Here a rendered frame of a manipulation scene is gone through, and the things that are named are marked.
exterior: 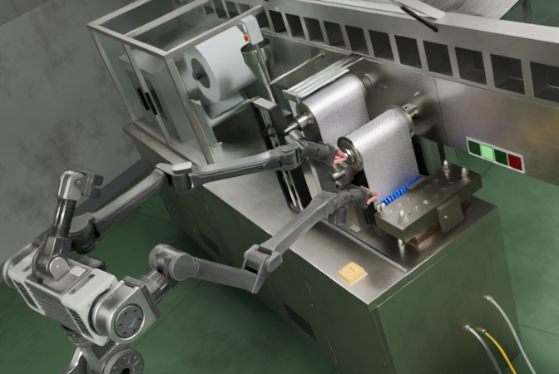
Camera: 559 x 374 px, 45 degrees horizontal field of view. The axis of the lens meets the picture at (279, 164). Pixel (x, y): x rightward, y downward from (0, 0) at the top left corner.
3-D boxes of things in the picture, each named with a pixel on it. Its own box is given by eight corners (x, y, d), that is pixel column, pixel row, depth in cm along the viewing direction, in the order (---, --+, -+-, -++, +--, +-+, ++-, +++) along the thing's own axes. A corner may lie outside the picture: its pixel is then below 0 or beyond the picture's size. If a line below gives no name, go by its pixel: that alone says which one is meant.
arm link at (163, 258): (168, 292, 182) (155, 287, 185) (193, 268, 188) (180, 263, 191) (156, 268, 177) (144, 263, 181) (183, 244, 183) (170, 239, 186)
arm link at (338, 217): (336, 199, 234) (317, 194, 240) (333, 230, 236) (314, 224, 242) (355, 194, 243) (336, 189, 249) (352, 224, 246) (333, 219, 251)
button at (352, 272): (338, 276, 247) (337, 271, 246) (353, 266, 249) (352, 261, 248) (350, 284, 241) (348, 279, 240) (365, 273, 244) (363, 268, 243)
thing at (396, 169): (374, 209, 256) (363, 169, 247) (419, 178, 264) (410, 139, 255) (375, 209, 256) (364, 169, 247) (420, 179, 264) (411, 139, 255)
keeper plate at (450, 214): (441, 231, 249) (436, 208, 244) (460, 217, 253) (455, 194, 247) (446, 233, 247) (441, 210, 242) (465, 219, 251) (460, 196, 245)
